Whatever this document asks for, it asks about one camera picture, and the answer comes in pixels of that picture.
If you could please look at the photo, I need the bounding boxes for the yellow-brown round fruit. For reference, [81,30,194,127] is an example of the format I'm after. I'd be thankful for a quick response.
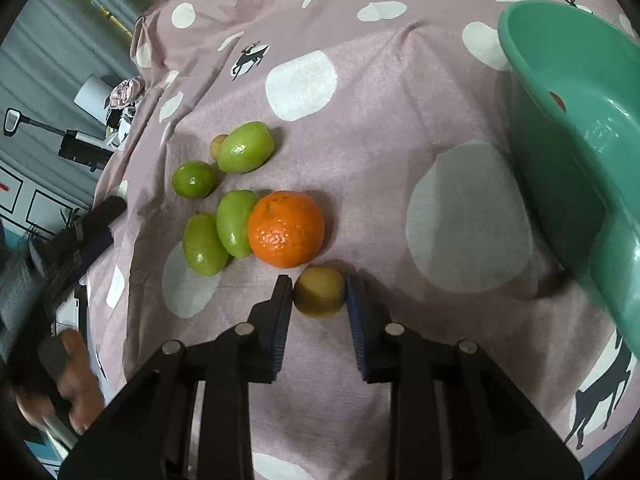
[292,265,347,318]

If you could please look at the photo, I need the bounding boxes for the pile of household clutter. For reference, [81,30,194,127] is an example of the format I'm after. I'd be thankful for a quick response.
[104,102,137,150]

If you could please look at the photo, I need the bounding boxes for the green potted plant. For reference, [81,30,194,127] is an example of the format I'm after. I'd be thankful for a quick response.
[59,207,83,233]

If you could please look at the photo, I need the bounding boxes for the small round green jujube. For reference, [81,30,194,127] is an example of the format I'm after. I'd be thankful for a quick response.
[172,160,217,199]

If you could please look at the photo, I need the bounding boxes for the pink polka dot cloth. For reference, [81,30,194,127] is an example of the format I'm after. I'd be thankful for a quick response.
[87,0,640,480]

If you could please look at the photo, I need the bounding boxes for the orange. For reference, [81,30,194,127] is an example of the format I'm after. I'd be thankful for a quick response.
[247,190,326,269]

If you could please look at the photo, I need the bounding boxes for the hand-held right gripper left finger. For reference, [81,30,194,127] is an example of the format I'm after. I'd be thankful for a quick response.
[59,274,294,480]

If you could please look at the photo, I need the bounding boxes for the stick vacuum cleaner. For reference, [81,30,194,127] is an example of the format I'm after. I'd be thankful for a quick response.
[4,107,117,173]

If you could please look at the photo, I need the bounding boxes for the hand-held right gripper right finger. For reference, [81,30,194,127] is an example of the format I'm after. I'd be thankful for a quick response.
[346,275,585,480]

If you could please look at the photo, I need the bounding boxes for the large green jujube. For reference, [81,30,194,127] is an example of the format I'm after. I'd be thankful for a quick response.
[217,121,276,175]

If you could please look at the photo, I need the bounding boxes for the white cylindrical bin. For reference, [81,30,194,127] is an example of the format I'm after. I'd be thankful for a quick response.
[74,73,115,122]

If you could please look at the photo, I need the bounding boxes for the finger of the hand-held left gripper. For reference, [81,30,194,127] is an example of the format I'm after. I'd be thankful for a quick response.
[52,196,127,247]
[45,227,116,283]

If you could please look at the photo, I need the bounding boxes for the pink crumpled cloth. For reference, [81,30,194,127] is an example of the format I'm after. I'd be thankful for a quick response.
[110,77,146,107]

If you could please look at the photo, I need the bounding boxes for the green plastic basin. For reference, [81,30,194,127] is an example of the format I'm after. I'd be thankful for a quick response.
[497,0,640,361]

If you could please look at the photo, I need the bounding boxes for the person's left hand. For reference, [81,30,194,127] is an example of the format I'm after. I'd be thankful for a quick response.
[16,331,107,436]

